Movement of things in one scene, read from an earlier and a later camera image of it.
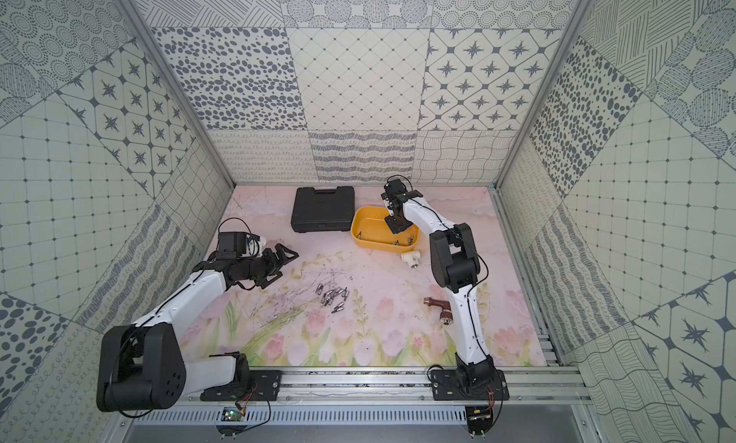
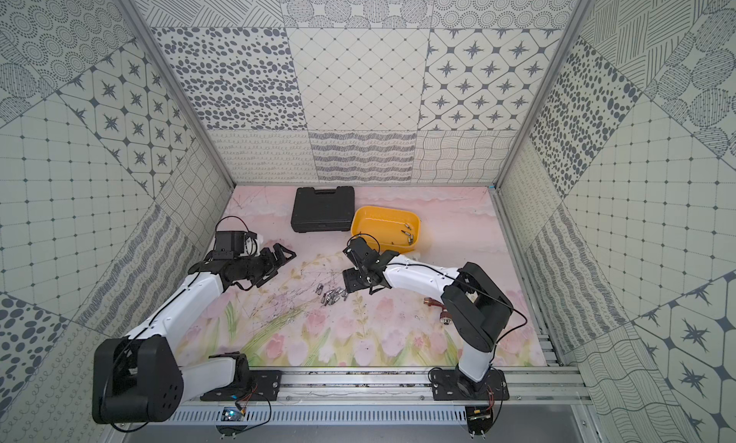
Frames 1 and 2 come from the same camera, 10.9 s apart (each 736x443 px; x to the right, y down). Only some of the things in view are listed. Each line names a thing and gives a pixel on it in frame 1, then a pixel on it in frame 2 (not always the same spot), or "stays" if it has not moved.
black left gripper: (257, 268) stays
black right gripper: (394, 226) to (351, 284)
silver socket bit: (328, 297) stays
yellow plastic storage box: (370, 230) stays
